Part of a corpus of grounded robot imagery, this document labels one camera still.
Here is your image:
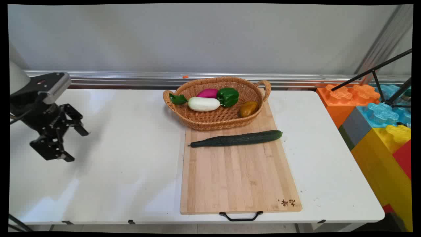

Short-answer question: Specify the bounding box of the green bell pepper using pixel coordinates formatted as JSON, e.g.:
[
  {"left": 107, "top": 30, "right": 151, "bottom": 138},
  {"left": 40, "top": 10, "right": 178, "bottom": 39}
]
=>
[{"left": 216, "top": 88, "right": 239, "bottom": 108}]

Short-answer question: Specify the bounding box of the red giant building block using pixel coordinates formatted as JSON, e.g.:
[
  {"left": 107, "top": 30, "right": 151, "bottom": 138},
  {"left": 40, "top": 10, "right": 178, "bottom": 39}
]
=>
[{"left": 392, "top": 140, "right": 412, "bottom": 180}]

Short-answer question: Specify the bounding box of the woven wicker basket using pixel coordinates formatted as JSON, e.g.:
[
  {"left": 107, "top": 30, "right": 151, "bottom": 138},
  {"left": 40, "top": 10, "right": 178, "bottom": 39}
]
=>
[{"left": 163, "top": 77, "right": 272, "bottom": 131}]

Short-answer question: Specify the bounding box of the bamboo cutting board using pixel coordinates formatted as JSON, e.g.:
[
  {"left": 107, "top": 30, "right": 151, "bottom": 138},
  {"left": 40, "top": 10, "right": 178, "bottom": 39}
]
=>
[{"left": 180, "top": 99, "right": 303, "bottom": 215}]

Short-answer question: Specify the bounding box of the horizontal aluminium rail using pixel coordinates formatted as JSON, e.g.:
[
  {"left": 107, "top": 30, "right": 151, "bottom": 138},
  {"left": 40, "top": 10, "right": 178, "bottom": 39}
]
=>
[{"left": 25, "top": 70, "right": 411, "bottom": 90}]

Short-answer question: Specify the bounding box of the black cutting board handle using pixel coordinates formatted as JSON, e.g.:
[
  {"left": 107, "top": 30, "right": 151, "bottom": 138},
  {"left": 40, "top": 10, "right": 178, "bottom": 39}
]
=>
[{"left": 219, "top": 211, "right": 263, "bottom": 222}]

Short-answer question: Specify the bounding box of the orange giant building block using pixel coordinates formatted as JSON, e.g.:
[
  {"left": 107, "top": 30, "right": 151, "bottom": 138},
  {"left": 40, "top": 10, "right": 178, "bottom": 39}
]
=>
[{"left": 316, "top": 84, "right": 381, "bottom": 129}]

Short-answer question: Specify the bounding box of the yellow giant building block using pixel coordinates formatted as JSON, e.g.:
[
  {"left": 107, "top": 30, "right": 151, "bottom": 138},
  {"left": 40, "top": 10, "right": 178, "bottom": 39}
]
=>
[{"left": 351, "top": 124, "right": 412, "bottom": 231}]

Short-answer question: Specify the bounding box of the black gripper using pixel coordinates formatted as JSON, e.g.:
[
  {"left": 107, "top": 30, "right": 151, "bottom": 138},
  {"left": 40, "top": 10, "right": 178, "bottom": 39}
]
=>
[{"left": 11, "top": 95, "right": 90, "bottom": 162}]

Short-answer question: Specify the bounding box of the thick black cable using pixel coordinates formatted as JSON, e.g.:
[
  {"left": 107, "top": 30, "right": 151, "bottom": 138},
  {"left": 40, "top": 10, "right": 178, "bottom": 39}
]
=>
[{"left": 9, "top": 214, "right": 33, "bottom": 232}]

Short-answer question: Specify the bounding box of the black tripod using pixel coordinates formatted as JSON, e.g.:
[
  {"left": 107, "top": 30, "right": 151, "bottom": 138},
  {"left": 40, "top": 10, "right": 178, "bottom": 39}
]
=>
[{"left": 331, "top": 49, "right": 412, "bottom": 108}]

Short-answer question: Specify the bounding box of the yellow-brown potato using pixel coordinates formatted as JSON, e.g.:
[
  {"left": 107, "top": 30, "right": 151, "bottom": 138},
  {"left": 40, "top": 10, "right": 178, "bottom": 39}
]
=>
[{"left": 239, "top": 101, "right": 259, "bottom": 118}]

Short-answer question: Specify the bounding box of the long dark green cucumber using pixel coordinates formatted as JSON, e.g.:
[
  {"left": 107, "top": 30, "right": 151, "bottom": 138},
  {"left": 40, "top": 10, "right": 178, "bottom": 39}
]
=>
[{"left": 188, "top": 130, "right": 283, "bottom": 148}]

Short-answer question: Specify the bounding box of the green giant building block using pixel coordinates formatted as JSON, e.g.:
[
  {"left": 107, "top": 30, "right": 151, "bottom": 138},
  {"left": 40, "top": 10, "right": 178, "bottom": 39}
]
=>
[{"left": 338, "top": 125, "right": 356, "bottom": 151}]

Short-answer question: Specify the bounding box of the white radish with green leaf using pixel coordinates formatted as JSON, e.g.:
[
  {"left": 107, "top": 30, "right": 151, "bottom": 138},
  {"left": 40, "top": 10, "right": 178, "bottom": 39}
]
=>
[{"left": 169, "top": 93, "right": 221, "bottom": 112}]

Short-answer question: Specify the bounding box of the blue giant building block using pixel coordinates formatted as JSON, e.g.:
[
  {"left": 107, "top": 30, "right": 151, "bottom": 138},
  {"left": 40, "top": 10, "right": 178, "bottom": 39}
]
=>
[{"left": 357, "top": 84, "right": 412, "bottom": 129}]

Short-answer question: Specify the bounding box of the grey giant building block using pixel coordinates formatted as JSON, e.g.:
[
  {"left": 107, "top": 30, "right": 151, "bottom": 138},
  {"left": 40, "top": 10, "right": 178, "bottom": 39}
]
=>
[{"left": 342, "top": 107, "right": 372, "bottom": 147}]

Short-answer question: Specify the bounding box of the pink toy vegetable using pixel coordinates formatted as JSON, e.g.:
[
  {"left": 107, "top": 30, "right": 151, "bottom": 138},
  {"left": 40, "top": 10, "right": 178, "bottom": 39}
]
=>
[{"left": 197, "top": 88, "right": 219, "bottom": 99}]

